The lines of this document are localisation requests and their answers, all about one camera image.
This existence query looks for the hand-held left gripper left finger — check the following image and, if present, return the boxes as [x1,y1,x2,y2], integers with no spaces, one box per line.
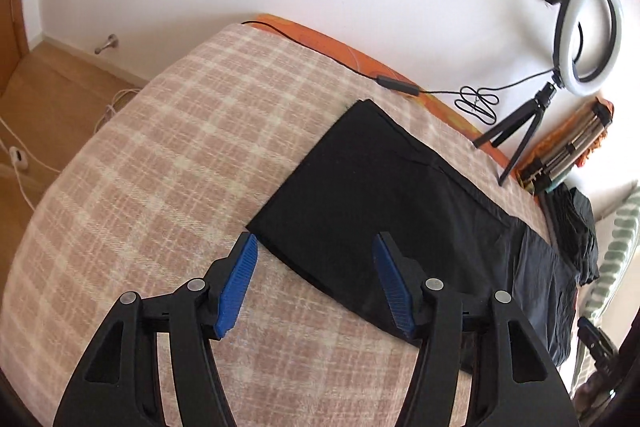
[52,232,259,427]

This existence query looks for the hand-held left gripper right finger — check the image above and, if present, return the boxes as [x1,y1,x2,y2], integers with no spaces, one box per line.
[371,231,581,427]

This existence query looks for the black pants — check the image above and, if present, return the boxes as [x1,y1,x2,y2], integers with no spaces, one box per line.
[246,99,582,374]

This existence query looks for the pile of dark clothes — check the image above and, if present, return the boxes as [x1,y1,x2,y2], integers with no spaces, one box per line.
[541,184,602,286]

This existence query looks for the pink plaid blanket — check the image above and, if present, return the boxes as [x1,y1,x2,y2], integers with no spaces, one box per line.
[0,23,552,427]

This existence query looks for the folded metal tripod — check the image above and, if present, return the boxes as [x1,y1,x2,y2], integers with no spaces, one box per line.
[525,103,614,194]

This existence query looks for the black tripod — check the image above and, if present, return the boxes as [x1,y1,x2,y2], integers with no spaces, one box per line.
[472,82,559,186]

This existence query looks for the orange bed sheet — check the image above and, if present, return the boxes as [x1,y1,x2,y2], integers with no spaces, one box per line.
[254,13,517,168]

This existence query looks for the metal door stop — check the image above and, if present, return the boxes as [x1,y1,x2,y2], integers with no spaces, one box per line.
[94,34,120,56]

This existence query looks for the wooden door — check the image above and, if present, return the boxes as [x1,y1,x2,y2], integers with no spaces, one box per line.
[0,0,32,98]

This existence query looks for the black cable with inline switch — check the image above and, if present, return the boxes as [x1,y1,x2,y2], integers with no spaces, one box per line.
[241,21,557,128]

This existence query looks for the white cable with switch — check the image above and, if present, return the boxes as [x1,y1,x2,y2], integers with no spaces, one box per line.
[0,89,139,214]

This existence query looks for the white ring light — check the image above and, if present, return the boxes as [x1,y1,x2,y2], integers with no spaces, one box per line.
[542,0,625,98]

